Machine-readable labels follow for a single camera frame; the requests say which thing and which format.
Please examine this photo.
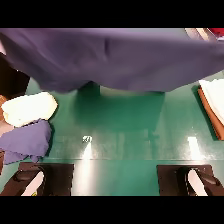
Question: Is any white garment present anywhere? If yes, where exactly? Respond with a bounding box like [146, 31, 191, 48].
[198, 78, 224, 126]

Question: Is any cream garment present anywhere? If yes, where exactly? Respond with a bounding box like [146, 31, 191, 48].
[1, 91, 59, 128]

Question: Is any red garment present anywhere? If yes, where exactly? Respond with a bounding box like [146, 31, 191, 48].
[208, 28, 224, 42]

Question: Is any purple shirt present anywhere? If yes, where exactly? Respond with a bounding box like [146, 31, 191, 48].
[0, 28, 224, 94]

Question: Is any purple garment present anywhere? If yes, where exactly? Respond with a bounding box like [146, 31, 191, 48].
[0, 118, 53, 166]

